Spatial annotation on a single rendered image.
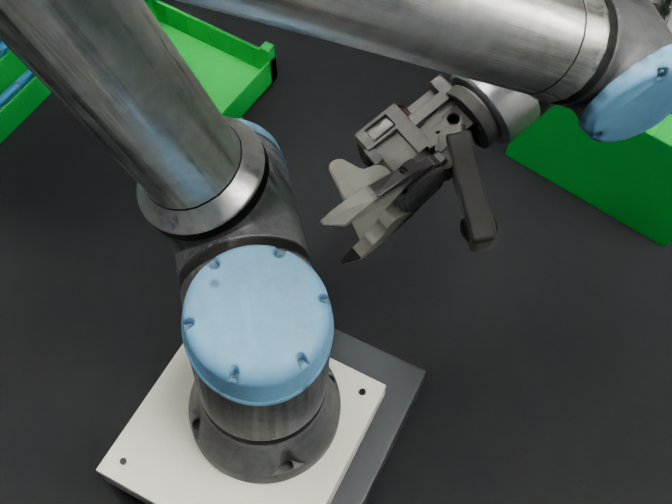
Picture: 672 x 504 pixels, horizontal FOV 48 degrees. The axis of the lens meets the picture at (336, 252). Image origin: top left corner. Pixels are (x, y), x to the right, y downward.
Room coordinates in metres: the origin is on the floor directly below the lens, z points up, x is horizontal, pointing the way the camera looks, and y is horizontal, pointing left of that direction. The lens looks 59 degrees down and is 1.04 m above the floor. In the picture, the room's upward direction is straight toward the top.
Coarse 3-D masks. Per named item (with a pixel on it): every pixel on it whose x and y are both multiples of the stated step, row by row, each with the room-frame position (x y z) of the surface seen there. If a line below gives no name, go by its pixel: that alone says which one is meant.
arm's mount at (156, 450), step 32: (160, 384) 0.36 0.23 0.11; (192, 384) 0.36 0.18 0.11; (352, 384) 0.36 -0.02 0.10; (384, 384) 0.37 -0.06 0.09; (160, 416) 0.32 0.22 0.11; (352, 416) 0.32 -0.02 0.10; (128, 448) 0.28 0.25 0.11; (160, 448) 0.28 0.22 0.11; (192, 448) 0.28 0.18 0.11; (352, 448) 0.28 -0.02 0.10; (128, 480) 0.24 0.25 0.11; (160, 480) 0.24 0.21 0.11; (192, 480) 0.24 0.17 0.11; (224, 480) 0.24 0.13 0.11; (288, 480) 0.24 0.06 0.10; (320, 480) 0.24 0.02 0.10
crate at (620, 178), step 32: (544, 128) 0.79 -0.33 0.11; (576, 128) 0.76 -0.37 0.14; (544, 160) 0.78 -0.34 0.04; (576, 160) 0.75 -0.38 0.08; (608, 160) 0.72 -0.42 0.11; (640, 160) 0.69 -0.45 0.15; (576, 192) 0.73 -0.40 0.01; (608, 192) 0.70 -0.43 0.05; (640, 192) 0.68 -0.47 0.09; (640, 224) 0.66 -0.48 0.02
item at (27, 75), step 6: (24, 72) 0.94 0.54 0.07; (30, 72) 0.95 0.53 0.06; (18, 78) 0.93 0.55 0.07; (24, 78) 0.94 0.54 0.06; (30, 78) 0.95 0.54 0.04; (12, 84) 0.92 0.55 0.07; (18, 84) 0.92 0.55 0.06; (24, 84) 0.94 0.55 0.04; (6, 90) 0.90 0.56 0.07; (12, 90) 0.91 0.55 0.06; (18, 90) 0.93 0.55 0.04; (0, 96) 0.89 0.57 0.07; (6, 96) 0.90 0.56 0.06; (12, 96) 0.91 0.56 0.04; (0, 102) 0.88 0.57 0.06; (6, 102) 0.90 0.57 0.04
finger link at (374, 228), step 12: (372, 216) 0.46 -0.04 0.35; (384, 216) 0.44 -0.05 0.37; (396, 216) 0.44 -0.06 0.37; (360, 228) 0.45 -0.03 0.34; (372, 228) 0.44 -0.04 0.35; (384, 228) 0.44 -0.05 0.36; (360, 240) 0.43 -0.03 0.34; (372, 240) 0.43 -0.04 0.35; (384, 240) 0.44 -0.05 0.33; (348, 252) 0.43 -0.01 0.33; (360, 252) 0.42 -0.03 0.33
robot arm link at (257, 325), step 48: (240, 240) 0.42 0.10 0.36; (288, 240) 0.44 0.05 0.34; (192, 288) 0.36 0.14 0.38; (240, 288) 0.36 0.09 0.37; (288, 288) 0.36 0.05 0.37; (192, 336) 0.31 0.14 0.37; (240, 336) 0.31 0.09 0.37; (288, 336) 0.31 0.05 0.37; (240, 384) 0.26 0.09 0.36; (288, 384) 0.27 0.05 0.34; (240, 432) 0.26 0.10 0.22; (288, 432) 0.26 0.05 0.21
